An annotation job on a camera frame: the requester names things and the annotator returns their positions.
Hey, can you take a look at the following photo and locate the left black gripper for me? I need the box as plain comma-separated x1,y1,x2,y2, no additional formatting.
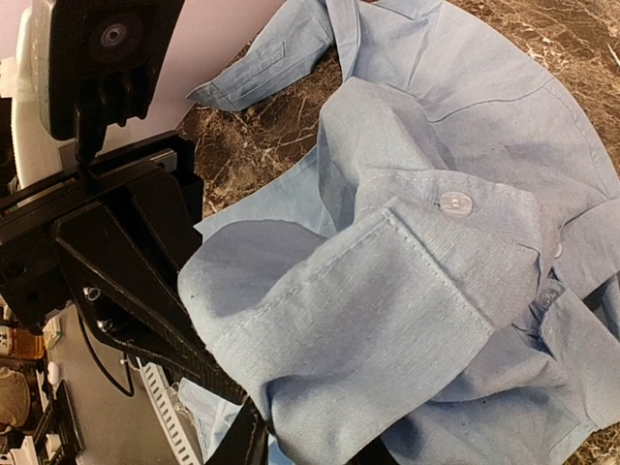
1,132,246,405

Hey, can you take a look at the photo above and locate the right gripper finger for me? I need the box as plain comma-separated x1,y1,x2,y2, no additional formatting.
205,398,268,465

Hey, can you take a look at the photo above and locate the white slotted cable duct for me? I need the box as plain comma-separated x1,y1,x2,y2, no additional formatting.
137,358,202,465

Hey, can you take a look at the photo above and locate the light blue shirt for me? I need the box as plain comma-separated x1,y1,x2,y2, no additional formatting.
178,1,619,464

